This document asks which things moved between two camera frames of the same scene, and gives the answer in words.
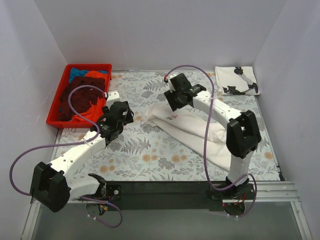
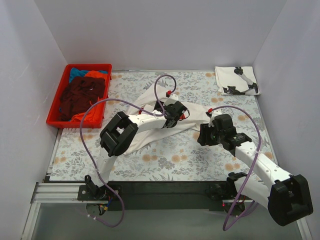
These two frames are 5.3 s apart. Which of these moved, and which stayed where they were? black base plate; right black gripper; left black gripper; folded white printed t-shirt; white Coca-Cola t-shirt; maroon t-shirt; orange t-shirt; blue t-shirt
Moved: left black gripper; white Coca-Cola t-shirt; right black gripper
Stayed: blue t-shirt; maroon t-shirt; folded white printed t-shirt; black base plate; orange t-shirt
